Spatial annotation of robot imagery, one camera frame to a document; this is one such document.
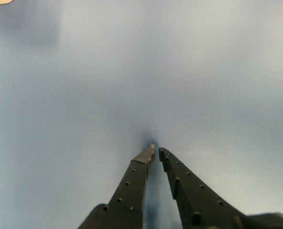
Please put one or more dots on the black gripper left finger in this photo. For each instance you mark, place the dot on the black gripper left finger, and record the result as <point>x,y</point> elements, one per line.
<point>128,190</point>

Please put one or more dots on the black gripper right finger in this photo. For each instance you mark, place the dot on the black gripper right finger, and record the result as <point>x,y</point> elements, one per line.
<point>196,200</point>

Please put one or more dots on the dark blue table mat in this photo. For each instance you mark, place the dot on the dark blue table mat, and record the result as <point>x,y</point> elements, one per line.
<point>84,95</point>

